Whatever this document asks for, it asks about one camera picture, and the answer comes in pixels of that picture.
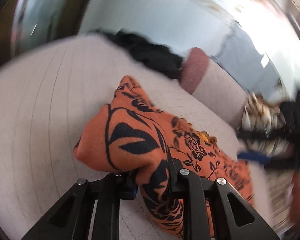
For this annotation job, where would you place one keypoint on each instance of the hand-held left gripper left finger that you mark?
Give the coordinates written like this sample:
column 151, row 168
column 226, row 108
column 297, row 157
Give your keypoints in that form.
column 126, row 189

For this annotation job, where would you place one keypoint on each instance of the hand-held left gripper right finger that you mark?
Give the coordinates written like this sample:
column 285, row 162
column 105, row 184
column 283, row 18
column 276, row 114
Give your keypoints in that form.
column 177, row 180

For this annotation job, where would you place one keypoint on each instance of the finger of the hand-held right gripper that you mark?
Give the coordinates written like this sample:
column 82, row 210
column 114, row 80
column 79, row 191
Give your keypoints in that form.
column 262, row 136
column 255, row 158

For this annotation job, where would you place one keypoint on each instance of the orange black floral blouse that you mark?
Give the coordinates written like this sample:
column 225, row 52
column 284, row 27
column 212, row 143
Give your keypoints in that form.
column 130, row 135

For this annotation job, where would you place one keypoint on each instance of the black clothes pile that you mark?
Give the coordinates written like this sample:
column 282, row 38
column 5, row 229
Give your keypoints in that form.
column 150, row 50

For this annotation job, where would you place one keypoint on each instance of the blue-grey pillow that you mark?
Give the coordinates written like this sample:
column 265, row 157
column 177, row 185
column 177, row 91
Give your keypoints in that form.
column 250, row 62

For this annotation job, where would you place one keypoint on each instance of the pink bolster cushion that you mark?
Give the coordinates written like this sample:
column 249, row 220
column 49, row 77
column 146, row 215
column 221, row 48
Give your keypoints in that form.
column 200, row 72

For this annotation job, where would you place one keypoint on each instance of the wooden door with glass pane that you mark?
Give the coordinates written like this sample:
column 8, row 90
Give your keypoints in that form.
column 65, row 12

